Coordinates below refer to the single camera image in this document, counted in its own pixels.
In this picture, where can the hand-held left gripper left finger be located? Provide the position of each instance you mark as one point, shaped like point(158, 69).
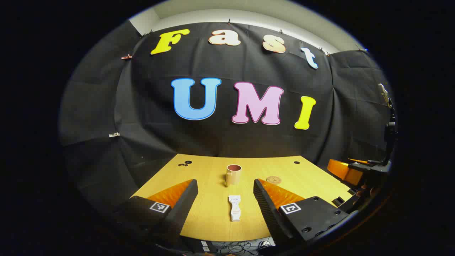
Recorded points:
point(185, 209)

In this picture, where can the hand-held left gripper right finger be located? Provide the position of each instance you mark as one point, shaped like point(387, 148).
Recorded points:
point(266, 209)

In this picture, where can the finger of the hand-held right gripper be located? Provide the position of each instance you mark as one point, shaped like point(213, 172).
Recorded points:
point(341, 170)

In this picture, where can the round cork coaster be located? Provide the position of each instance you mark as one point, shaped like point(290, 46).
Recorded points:
point(273, 180)

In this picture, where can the white toothpaste tube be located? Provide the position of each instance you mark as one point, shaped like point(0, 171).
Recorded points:
point(235, 212)

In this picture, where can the beige cup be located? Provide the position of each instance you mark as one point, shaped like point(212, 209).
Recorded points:
point(233, 176)

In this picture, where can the wooden desktop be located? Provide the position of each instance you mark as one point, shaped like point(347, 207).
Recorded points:
point(209, 220)

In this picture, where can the black table edge clamp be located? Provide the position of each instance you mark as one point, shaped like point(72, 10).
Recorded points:
point(338, 201)

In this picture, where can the black backdrop cloth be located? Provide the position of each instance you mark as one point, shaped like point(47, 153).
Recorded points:
point(227, 138)

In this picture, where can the white cloth clip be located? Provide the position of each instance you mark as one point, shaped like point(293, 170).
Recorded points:
point(114, 134)

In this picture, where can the red cloth clip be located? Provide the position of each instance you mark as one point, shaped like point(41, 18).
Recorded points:
point(126, 57)

